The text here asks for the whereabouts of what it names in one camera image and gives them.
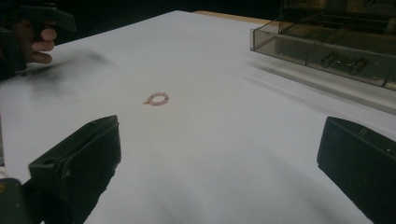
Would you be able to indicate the metal clasp in drawer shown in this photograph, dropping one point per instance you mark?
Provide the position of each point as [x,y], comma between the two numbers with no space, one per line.
[342,63]

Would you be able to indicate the smoky clear plastic drawer box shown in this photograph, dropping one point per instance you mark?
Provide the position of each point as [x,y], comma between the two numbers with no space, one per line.
[330,43]

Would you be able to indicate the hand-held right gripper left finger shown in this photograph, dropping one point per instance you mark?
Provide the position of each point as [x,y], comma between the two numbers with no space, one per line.
[82,165]

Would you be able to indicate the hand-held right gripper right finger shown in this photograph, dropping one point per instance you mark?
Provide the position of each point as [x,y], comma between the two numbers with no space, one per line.
[361,163]

